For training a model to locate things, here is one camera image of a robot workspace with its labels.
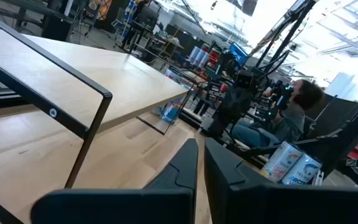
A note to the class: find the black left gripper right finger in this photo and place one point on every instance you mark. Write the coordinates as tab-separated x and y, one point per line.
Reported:
259	205

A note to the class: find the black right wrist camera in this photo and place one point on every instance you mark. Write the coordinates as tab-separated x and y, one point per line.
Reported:
245	81

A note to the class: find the colourful patterned panel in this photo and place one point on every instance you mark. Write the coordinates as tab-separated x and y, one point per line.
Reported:
101	7

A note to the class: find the monitor with blue screen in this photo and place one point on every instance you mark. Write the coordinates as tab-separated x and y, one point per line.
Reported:
238	53

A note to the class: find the person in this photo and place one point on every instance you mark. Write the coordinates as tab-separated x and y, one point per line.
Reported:
291	124
134	28

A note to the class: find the blue silver Red Bull can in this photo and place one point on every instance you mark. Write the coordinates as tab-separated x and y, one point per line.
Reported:
171	113

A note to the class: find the silver blue beverage can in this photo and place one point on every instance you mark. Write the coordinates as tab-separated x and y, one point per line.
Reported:
199	57
205	60
194	54

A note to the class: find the red parts bin rack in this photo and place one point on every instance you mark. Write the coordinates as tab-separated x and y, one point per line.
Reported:
213	59

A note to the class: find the wooden shelf black metal frame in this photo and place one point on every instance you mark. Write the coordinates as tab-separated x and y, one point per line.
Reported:
89	71

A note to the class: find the black aluminium rig frame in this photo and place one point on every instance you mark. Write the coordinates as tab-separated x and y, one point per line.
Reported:
351	137

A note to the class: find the black partition panel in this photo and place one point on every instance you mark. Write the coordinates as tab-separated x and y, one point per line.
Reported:
334	115

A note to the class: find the white Celsius Tropical can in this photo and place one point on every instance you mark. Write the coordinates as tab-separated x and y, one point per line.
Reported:
280	161

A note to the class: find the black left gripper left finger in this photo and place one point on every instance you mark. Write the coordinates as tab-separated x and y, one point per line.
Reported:
166	205

